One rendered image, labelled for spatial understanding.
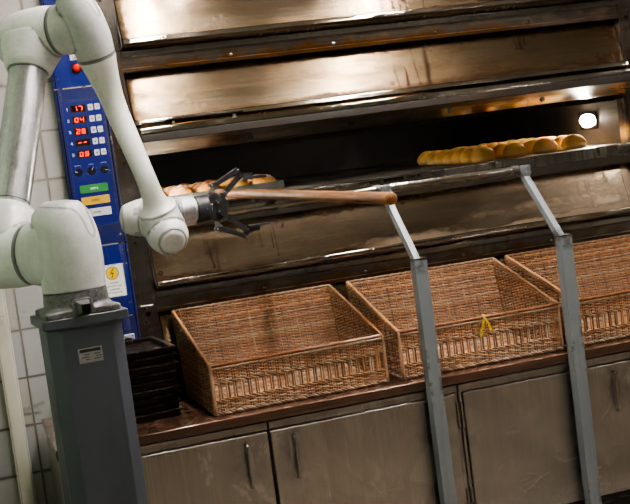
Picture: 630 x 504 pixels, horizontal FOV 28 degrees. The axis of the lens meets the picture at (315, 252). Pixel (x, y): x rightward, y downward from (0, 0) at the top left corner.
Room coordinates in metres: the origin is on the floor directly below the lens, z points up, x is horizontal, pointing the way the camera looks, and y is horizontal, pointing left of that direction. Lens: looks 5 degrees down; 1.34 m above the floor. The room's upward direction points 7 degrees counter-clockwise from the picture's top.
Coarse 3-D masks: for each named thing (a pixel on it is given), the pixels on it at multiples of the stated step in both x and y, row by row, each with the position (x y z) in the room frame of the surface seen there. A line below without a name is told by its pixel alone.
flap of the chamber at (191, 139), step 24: (456, 96) 4.22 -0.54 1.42; (480, 96) 4.24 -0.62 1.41; (504, 96) 4.27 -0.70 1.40; (528, 96) 4.34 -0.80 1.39; (552, 96) 4.41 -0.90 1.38; (576, 96) 4.49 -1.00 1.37; (600, 96) 4.58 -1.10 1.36; (264, 120) 4.04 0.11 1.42; (288, 120) 4.06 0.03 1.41; (312, 120) 4.08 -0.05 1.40; (336, 120) 4.13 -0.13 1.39; (360, 120) 4.20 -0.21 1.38; (384, 120) 4.28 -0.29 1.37; (408, 120) 4.35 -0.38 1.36; (144, 144) 3.95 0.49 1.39; (168, 144) 4.01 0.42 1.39; (192, 144) 4.08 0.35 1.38; (216, 144) 4.15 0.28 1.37
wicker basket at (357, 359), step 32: (320, 288) 4.18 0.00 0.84; (192, 320) 4.04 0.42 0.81; (224, 320) 4.07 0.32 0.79; (256, 320) 4.09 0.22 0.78; (320, 320) 4.15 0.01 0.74; (352, 320) 4.00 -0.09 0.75; (192, 352) 3.80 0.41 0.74; (224, 352) 4.04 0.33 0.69; (256, 352) 4.06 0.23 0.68; (288, 352) 3.66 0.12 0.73; (320, 352) 3.70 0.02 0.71; (352, 352) 3.73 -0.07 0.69; (384, 352) 3.75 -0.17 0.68; (192, 384) 3.87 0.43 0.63; (224, 384) 4.01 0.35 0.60; (256, 384) 3.64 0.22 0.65; (288, 384) 3.66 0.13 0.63; (320, 384) 3.69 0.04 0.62; (352, 384) 3.72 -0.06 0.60
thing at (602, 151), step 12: (624, 144) 4.55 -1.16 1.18; (540, 156) 4.46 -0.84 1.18; (552, 156) 4.47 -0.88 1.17; (564, 156) 4.49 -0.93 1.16; (576, 156) 4.50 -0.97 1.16; (588, 156) 4.51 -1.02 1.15; (600, 156) 4.53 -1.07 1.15; (456, 168) 4.37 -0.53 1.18; (468, 168) 4.38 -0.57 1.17; (480, 168) 4.39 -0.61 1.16; (372, 180) 4.28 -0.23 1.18; (384, 180) 4.29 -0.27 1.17; (396, 180) 4.31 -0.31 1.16; (408, 180) 4.32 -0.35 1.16; (228, 204) 4.14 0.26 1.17; (240, 204) 4.15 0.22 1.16
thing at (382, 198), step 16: (240, 192) 4.10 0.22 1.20; (256, 192) 3.91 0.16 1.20; (272, 192) 3.74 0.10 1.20; (288, 192) 3.58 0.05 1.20; (304, 192) 3.44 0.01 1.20; (320, 192) 3.31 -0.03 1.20; (336, 192) 3.19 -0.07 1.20; (352, 192) 3.07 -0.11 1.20; (368, 192) 2.97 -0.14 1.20; (384, 192) 2.87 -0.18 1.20
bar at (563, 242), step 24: (504, 168) 4.01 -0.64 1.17; (528, 168) 4.03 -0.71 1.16; (552, 216) 3.90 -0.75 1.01; (408, 240) 3.76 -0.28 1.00; (576, 288) 3.82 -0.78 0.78; (432, 312) 3.69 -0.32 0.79; (576, 312) 3.82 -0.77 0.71; (432, 336) 3.68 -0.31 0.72; (576, 336) 3.81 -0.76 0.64; (432, 360) 3.68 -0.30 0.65; (576, 360) 3.81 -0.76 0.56; (432, 384) 3.68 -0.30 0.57; (576, 384) 3.81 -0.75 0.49; (432, 408) 3.68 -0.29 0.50; (576, 408) 3.83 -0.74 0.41; (432, 432) 3.70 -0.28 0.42
